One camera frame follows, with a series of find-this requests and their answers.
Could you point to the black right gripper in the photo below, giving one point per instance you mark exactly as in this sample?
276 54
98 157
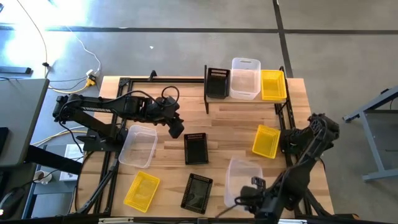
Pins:
261 202

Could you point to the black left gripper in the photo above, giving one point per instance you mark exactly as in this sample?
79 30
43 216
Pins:
168 113

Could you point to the clear plastic storage bin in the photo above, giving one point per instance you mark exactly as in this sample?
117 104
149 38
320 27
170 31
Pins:
138 146
239 177
245 81

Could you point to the black slotted plastic basket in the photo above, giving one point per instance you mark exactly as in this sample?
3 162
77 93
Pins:
196 149
196 193
217 87

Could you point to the yellow slotted plastic basket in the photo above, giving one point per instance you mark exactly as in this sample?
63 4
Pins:
273 85
141 191
266 141

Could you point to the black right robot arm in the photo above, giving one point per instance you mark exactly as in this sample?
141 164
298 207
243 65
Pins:
298 180

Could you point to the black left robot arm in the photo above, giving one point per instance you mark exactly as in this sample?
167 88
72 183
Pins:
99 104

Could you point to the white power plug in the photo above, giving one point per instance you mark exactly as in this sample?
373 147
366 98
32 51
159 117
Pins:
91 73

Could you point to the white box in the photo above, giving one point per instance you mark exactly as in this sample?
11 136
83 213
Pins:
73 154

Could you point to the black desk support beam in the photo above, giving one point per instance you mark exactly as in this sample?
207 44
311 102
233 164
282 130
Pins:
53 160

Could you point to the white cup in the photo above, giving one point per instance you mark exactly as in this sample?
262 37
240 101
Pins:
39 175

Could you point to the grey desk top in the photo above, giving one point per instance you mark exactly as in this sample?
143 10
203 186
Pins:
18 118

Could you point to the black flat bar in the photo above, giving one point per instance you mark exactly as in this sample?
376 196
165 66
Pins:
15 70

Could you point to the black computer mouse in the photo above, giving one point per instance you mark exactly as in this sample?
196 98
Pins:
11 202

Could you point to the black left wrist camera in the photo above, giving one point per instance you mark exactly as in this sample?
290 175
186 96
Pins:
171 102

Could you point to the black table-level camera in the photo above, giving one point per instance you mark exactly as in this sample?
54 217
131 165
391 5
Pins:
202 221

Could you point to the silver metal bracket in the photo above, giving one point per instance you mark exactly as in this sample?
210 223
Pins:
292 221
115 220

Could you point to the grey-blue table frame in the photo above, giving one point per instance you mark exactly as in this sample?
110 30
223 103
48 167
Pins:
374 149

